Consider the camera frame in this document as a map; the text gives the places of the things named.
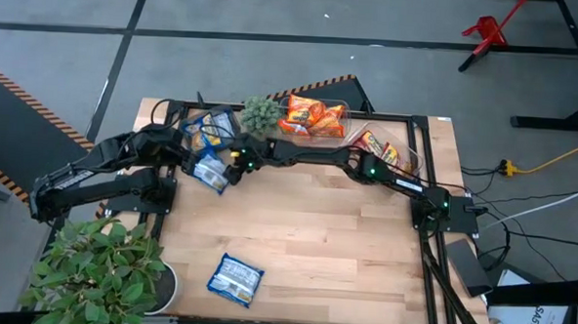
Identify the blue Maruchan noodle pack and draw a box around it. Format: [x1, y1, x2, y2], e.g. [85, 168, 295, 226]
[205, 251, 267, 309]
[181, 108, 238, 154]
[189, 150, 231, 196]

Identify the white paper sheet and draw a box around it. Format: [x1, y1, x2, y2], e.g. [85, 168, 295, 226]
[497, 267, 532, 291]

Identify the dark grey flat box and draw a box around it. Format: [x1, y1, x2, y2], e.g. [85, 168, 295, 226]
[442, 236, 496, 299]

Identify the large leafy potted plant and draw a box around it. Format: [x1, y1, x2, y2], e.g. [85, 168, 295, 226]
[16, 212, 183, 324]

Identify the white floor cable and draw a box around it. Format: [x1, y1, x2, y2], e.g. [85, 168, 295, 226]
[480, 176, 578, 234]

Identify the clear plastic bin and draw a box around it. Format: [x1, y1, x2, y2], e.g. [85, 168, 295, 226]
[344, 118, 427, 179]
[276, 95, 354, 142]

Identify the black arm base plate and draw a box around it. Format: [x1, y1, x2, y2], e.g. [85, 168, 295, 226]
[105, 176, 178, 216]
[409, 190, 482, 236]

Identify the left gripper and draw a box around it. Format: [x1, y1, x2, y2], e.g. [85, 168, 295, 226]
[144, 126, 206, 178]

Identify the yellow extension cord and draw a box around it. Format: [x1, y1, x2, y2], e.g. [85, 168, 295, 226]
[501, 132, 578, 179]

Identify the black desk frame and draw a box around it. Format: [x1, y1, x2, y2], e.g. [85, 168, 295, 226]
[469, 0, 578, 132]

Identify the orange Maruchan noodle pack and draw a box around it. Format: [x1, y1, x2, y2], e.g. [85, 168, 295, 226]
[286, 94, 328, 129]
[313, 102, 348, 139]
[276, 117, 316, 138]

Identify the red floor stand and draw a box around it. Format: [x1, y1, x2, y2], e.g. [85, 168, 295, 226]
[457, 0, 529, 76]

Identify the black aluminium table frame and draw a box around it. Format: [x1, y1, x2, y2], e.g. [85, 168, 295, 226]
[138, 97, 497, 324]

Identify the small potted succulent plant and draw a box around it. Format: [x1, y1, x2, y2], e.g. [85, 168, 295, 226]
[238, 95, 283, 139]

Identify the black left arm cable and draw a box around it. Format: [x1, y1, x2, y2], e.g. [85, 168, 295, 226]
[148, 97, 186, 129]

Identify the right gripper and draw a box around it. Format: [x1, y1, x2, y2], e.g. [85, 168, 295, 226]
[222, 138, 277, 187]

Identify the dark smoked plastic bin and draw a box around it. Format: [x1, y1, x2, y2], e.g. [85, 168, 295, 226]
[179, 102, 243, 156]

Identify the black floor cable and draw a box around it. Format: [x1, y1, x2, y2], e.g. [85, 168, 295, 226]
[508, 229, 578, 248]

